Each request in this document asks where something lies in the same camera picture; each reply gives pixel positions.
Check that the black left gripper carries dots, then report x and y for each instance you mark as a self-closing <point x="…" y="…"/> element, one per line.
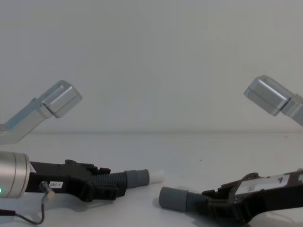
<point x="59" y="175"/>

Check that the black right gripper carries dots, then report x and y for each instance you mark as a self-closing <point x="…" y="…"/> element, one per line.
<point x="279" y="189"/>

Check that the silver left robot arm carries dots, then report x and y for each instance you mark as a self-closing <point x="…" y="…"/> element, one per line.
<point x="14" y="173"/>

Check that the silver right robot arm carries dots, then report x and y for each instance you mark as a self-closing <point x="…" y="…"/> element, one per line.
<point x="272" y="97"/>

